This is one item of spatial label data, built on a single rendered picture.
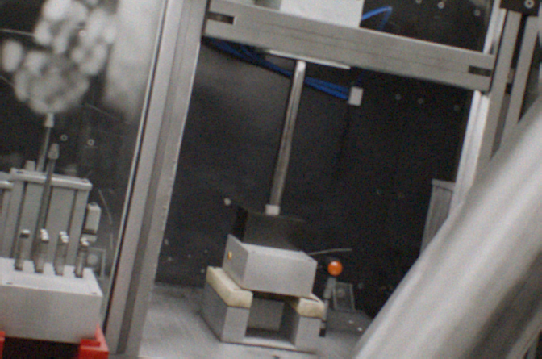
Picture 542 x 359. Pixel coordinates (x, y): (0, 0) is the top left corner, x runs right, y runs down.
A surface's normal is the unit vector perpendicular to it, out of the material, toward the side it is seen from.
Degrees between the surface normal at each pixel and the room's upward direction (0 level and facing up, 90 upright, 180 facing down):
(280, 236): 90
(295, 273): 90
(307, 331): 90
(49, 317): 90
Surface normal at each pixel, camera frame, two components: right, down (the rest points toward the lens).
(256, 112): 0.26, 0.10
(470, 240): -0.45, -0.56
